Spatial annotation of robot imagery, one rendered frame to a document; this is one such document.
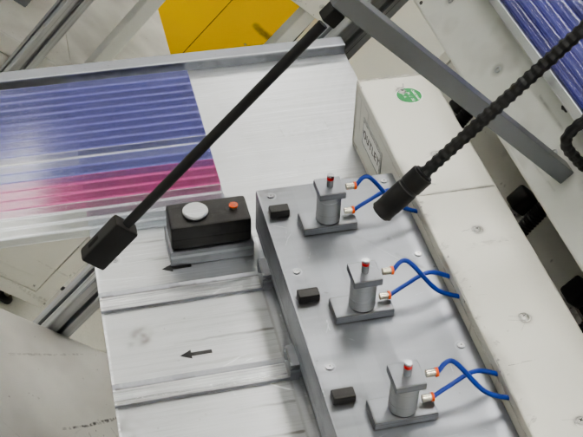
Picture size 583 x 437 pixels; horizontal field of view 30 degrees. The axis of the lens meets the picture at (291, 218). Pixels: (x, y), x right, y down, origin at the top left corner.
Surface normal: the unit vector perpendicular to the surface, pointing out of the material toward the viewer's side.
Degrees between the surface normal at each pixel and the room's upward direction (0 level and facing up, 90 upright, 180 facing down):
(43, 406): 0
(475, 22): 90
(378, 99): 43
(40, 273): 90
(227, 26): 90
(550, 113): 90
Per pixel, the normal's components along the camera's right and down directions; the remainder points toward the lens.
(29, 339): 0.68, -0.64
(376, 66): -0.70, -0.41
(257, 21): 0.23, 0.65
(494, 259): 0.03, -0.75
